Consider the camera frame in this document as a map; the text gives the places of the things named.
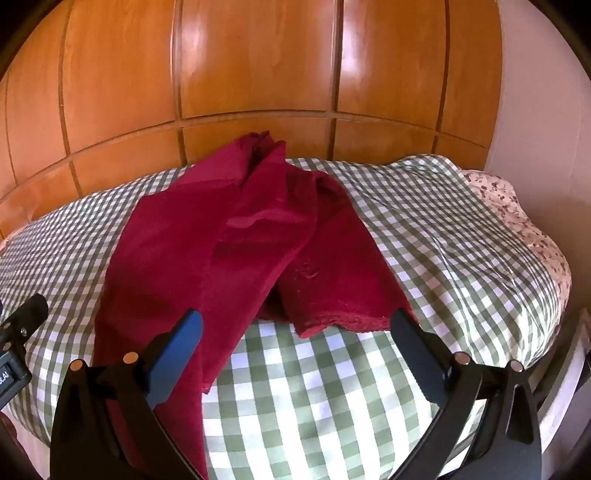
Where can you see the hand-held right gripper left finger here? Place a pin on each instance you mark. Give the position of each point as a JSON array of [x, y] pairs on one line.
[[178, 355]]

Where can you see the green checkered blanket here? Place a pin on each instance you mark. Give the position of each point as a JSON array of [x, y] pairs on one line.
[[323, 392]]

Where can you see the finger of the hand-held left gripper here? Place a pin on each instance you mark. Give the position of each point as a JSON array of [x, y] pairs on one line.
[[27, 316]]

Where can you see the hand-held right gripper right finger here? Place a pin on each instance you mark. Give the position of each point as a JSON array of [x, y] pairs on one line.
[[415, 353]]

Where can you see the floral bed sheet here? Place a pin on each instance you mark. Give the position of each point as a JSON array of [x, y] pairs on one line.
[[531, 230]]

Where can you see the dark red garment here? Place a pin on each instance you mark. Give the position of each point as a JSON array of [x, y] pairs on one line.
[[184, 254]]

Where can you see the wooden panelled wardrobe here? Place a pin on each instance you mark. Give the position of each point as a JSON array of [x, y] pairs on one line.
[[258, 60]]

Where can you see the grey bed frame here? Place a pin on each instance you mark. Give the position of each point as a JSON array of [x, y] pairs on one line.
[[561, 383]]

